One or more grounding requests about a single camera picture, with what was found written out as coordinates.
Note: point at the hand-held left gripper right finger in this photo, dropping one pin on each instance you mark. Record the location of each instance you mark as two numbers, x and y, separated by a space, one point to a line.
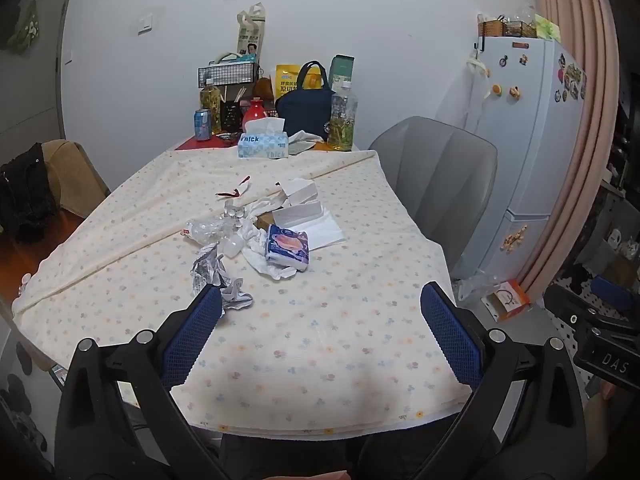
452 332

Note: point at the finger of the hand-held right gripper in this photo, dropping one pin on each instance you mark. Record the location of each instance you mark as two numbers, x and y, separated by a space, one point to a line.
570 305

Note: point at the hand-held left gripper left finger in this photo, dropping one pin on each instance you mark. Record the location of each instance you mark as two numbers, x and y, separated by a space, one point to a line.
192 332

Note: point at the silver foil wrapper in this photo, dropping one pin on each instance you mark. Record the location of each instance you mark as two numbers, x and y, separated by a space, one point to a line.
210 267

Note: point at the small brown cardboard box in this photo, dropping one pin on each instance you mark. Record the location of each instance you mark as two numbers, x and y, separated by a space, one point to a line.
265 220

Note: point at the person's right hand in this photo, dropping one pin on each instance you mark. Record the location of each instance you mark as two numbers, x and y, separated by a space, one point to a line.
606 391

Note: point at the clear plastic bag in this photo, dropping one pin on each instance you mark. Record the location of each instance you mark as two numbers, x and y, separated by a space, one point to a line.
475 287

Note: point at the orange white cardboard box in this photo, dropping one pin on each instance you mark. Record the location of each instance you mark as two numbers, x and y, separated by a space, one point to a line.
507 300

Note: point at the colourful fridge sticker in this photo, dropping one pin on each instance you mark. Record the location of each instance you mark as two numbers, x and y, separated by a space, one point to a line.
515 240

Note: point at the clear plastic cup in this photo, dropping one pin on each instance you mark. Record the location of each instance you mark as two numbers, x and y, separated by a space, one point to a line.
235 207
232 246

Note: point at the large crumpled white tissue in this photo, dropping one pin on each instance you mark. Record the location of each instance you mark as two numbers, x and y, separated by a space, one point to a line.
262 257

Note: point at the crushed clear plastic bottle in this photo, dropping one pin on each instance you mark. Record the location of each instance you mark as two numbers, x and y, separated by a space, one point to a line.
207 230

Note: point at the floral cream tablecloth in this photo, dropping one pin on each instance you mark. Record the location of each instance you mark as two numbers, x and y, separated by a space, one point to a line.
325 340

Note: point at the blue purple tissue packet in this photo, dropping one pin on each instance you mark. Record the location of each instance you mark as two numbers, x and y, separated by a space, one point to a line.
287 245

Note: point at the red white wrapper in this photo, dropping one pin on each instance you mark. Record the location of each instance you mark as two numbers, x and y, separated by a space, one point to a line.
240 189

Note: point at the grey chair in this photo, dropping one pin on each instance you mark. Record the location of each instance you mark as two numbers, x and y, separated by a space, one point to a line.
435 175

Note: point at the white paper box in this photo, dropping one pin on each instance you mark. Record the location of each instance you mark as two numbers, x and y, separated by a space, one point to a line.
300 190
300 214

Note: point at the flat white napkin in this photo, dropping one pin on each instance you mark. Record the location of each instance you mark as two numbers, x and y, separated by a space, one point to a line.
325 232

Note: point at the black spotted white cloth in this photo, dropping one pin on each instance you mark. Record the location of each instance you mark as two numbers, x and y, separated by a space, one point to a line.
22 400

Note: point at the white fridge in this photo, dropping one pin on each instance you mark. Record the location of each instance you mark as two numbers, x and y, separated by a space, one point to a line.
530 125

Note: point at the red table mat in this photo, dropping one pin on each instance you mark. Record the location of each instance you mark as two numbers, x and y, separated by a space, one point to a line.
200 144

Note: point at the brown chair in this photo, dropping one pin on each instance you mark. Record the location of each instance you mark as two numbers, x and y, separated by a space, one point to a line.
75 175

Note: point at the blue tissue box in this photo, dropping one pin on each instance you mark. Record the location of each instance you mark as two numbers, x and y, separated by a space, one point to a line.
260 146

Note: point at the blue drink can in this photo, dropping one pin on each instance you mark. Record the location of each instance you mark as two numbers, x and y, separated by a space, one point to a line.
202 125

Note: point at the black pen holder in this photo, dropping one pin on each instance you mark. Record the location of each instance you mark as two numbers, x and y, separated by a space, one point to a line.
230 117

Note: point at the yellow fridge magnet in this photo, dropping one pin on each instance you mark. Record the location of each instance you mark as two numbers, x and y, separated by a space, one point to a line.
515 92

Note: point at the black clothing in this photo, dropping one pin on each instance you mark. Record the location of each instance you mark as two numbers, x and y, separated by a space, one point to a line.
25 190

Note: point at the white grey cloth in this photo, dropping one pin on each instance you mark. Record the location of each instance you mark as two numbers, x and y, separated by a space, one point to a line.
305 141

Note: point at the cluster of fridge side magnets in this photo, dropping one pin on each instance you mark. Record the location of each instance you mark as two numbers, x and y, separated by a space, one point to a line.
572 77

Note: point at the yellow oil bottle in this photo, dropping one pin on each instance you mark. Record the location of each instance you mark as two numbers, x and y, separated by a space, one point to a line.
210 105

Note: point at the clear bottle with green label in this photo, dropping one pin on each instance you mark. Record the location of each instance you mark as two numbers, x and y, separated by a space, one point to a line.
342 125

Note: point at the navy lunch bag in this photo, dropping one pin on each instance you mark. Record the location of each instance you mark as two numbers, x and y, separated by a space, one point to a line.
302 110

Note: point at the brown paper bag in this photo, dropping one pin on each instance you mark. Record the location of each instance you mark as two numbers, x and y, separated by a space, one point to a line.
264 90

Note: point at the yellow snack bag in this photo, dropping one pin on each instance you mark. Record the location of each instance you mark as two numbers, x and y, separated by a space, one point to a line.
286 80

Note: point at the green patterned box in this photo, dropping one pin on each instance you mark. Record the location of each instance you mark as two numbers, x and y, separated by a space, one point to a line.
547 27

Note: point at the brown woven basket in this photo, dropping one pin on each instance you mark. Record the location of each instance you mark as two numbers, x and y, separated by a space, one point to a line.
502 27

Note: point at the green carton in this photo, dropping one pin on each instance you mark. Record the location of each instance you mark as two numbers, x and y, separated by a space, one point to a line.
342 67

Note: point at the grey door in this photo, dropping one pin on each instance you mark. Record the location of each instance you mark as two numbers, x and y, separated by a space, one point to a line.
30 85

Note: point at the printed paper tote bag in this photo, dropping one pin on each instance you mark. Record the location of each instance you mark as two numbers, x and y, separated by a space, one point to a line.
250 35

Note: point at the green door decoration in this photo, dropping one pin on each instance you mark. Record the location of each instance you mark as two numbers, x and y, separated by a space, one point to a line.
25 27

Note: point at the white light switch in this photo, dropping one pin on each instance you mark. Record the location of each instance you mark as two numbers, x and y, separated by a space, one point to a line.
145 24

